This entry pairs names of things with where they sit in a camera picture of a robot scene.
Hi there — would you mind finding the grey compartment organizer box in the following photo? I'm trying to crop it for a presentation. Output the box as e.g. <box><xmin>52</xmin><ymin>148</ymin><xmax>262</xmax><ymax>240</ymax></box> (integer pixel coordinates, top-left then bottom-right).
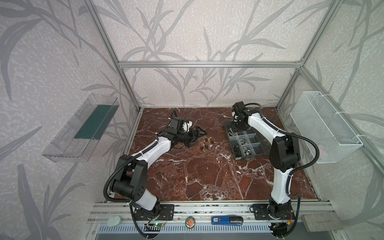
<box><xmin>223</xmin><ymin>121</ymin><xmax>270</xmax><ymax>160</ymax></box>

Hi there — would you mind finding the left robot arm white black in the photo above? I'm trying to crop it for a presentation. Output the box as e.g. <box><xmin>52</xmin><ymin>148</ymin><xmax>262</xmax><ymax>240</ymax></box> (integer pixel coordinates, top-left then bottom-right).
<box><xmin>103</xmin><ymin>117</ymin><xmax>207</xmax><ymax>215</ymax></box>

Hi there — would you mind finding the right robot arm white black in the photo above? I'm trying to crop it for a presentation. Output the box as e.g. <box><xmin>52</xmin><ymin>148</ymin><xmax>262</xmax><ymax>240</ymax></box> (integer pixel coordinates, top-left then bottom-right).
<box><xmin>231</xmin><ymin>102</ymin><xmax>320</xmax><ymax>215</ymax></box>

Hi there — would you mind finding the pile of screws and nuts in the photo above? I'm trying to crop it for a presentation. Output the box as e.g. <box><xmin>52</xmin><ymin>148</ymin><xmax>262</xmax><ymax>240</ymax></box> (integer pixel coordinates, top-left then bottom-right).
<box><xmin>201</xmin><ymin>137</ymin><xmax>215</xmax><ymax>153</ymax></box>

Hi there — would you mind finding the pink object in basket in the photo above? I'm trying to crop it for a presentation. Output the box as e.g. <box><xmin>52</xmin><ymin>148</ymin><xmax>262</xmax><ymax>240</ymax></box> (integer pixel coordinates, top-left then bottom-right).
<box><xmin>317</xmin><ymin>145</ymin><xmax>326</xmax><ymax>156</ymax></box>

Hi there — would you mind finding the round orange button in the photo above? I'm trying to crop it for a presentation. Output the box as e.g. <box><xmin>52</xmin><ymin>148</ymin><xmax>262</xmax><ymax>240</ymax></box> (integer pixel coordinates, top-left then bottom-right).
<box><xmin>185</xmin><ymin>216</ymin><xmax>196</xmax><ymax>229</ymax></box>

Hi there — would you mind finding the small green circuit board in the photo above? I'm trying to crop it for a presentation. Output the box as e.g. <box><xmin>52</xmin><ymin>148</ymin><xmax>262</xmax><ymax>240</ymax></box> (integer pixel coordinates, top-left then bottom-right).
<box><xmin>146</xmin><ymin>222</ymin><xmax>166</xmax><ymax>228</ymax></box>

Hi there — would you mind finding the blue black usb device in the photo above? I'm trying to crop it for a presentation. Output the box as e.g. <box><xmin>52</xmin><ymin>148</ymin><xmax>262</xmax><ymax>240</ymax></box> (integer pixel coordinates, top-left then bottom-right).
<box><xmin>211</xmin><ymin>216</ymin><xmax>244</xmax><ymax>226</ymax></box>

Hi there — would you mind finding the white round disc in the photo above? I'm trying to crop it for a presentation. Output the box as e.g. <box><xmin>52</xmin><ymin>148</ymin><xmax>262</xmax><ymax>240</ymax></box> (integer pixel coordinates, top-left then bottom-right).
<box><xmin>107</xmin><ymin>216</ymin><xmax>122</xmax><ymax>227</ymax></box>

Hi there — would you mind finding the grey rectangular pad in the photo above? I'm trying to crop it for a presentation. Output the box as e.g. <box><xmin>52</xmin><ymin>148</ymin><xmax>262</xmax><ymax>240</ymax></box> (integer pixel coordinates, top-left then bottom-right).
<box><xmin>302</xmin><ymin>213</ymin><xmax>343</xmax><ymax>233</ymax></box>

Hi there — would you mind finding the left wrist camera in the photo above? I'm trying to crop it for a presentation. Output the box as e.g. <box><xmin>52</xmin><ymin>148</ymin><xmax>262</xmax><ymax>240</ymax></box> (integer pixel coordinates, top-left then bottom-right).
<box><xmin>181</xmin><ymin>121</ymin><xmax>193</xmax><ymax>133</ymax></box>

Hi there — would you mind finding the white wire mesh basket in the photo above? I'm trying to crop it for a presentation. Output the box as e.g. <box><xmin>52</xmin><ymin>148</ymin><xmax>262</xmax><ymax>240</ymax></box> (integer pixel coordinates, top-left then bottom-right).
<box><xmin>291</xmin><ymin>91</ymin><xmax>363</xmax><ymax>164</ymax></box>

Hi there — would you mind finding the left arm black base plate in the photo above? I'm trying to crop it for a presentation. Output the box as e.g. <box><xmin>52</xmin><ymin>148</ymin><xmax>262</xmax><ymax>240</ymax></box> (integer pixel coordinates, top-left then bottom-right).
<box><xmin>134</xmin><ymin>204</ymin><xmax>175</xmax><ymax>221</ymax></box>

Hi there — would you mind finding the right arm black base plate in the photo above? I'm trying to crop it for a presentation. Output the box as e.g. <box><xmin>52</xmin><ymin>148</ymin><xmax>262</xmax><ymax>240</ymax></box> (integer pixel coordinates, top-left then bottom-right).
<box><xmin>249</xmin><ymin>204</ymin><xmax>296</xmax><ymax>221</ymax></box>

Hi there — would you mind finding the clear plastic wall bin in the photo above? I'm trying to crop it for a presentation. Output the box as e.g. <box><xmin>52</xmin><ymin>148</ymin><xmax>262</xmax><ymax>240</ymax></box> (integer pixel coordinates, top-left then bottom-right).
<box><xmin>42</xmin><ymin>94</ymin><xmax>120</xmax><ymax>163</ymax></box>

